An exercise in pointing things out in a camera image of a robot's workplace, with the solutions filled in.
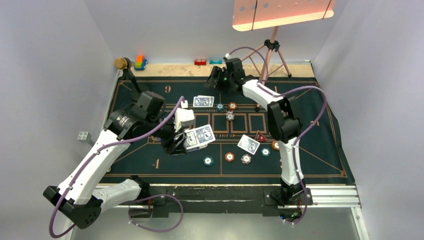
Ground green poker table mat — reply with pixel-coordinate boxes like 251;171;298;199
101;76;355;185

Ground teal toy block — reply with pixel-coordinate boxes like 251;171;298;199
209;59;223;65

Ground red triangle marker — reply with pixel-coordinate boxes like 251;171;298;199
254;130;268;142

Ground red toy block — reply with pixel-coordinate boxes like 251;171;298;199
193;58;207;66

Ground pink white poker chip stack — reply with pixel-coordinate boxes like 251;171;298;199
241;154;252;164

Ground grey toy brick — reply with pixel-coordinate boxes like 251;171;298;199
77;131;95;147

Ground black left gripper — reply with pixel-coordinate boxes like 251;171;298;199
145;113;188;154

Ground green poker chip stack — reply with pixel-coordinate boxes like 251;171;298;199
203;156;214;166

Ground face-down card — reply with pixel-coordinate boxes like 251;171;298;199
237;134;260;155

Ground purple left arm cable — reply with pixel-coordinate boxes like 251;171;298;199
48;96;185;239

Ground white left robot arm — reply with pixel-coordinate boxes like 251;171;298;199
43;91;193;229

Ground face-down cards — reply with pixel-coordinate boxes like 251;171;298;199
192;95;215;108

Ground pink tripod stand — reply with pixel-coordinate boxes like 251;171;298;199
230;25;293;113

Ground colourful toy block stack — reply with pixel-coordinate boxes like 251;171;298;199
134;54;148;71

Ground black microphone stand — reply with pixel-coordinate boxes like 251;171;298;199
120;68;150;102

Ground orange poker chip stack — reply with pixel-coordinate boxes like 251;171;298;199
224;152;235;162

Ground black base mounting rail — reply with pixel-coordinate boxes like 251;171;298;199
120;184;314;218

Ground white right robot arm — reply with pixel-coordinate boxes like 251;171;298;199
205;58;306;204

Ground blue playing card deck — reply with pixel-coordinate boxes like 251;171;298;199
183;124;216;153

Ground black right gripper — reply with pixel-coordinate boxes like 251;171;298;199
203;65;234;94

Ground white blue chips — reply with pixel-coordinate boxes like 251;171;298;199
225;110;235;121

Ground pink perforated board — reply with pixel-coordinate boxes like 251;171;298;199
232;0;336;32

